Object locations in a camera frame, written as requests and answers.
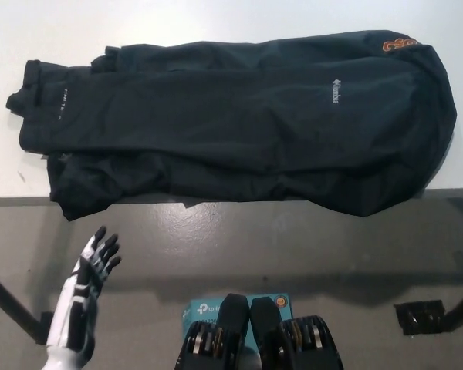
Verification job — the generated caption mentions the teal tp-link box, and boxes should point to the teal tp-link box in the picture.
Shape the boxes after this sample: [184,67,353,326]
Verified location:
[181,293,294,354]

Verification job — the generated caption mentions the black robot feet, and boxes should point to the black robot feet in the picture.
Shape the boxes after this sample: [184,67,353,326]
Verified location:
[175,292,344,370]

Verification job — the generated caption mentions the black Columbia jacket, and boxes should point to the black Columbia jacket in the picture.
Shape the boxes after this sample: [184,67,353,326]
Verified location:
[5,29,459,221]

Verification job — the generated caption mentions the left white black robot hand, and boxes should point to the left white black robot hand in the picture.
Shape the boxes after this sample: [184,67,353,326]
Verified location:
[46,226,123,358]

